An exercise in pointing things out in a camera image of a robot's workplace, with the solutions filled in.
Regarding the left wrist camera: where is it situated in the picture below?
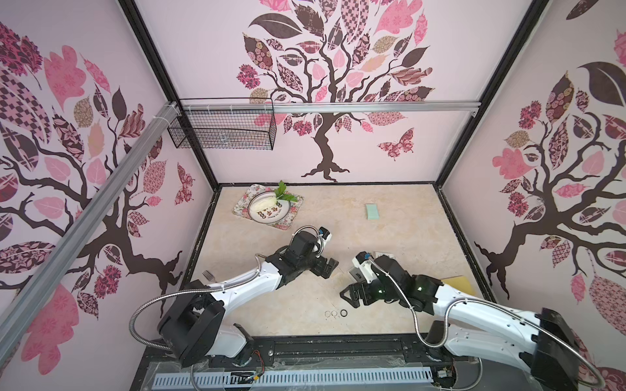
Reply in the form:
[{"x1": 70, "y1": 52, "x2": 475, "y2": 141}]
[{"x1": 318, "y1": 226, "x2": 332, "y2": 243}]

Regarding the black wire basket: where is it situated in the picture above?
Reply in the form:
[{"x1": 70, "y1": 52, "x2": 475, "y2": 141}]
[{"x1": 168, "y1": 98, "x2": 277, "y2": 151}]

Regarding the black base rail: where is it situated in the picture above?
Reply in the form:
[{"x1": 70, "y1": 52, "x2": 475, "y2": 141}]
[{"x1": 146, "y1": 333, "x2": 490, "y2": 368}]

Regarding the floral square tray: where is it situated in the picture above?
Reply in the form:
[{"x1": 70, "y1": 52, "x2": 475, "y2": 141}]
[{"x1": 232, "y1": 184, "x2": 304, "y2": 231}]

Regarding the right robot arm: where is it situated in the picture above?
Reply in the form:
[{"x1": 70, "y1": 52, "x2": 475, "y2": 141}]
[{"x1": 340, "y1": 252, "x2": 587, "y2": 390}]

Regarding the aluminium rail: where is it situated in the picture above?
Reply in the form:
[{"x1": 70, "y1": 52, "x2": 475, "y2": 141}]
[
  {"x1": 1, "y1": 102, "x2": 179, "y2": 363},
  {"x1": 183, "y1": 101, "x2": 481, "y2": 114}
]

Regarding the white cable duct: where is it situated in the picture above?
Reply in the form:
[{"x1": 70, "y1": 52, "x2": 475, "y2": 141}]
[{"x1": 150, "y1": 367, "x2": 434, "y2": 390}]

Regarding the aluminium rail back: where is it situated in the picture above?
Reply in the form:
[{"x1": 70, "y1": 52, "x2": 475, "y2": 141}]
[{"x1": 183, "y1": 101, "x2": 481, "y2": 114}]

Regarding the green leaf sprig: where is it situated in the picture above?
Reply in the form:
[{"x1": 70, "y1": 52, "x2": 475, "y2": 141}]
[{"x1": 274, "y1": 181, "x2": 298, "y2": 203}]

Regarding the aluminium rail left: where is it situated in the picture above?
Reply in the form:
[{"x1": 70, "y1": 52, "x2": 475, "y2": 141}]
[{"x1": 1, "y1": 102, "x2": 179, "y2": 363}]

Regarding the floral round plate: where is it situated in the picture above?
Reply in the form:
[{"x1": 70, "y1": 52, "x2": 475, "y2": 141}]
[{"x1": 248, "y1": 192, "x2": 291, "y2": 225}]

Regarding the white gift box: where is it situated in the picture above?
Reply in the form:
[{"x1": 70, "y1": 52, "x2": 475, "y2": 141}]
[{"x1": 374, "y1": 252, "x2": 395, "y2": 259}]

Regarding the yellow sponge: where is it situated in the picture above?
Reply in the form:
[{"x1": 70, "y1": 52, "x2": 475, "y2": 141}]
[{"x1": 442, "y1": 275, "x2": 476, "y2": 296}]

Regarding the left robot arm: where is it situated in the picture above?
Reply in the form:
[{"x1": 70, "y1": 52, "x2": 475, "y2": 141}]
[{"x1": 157, "y1": 226, "x2": 338, "y2": 368}]

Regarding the silver fork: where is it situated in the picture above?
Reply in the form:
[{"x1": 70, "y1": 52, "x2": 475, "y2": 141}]
[{"x1": 202, "y1": 270, "x2": 216, "y2": 284}]

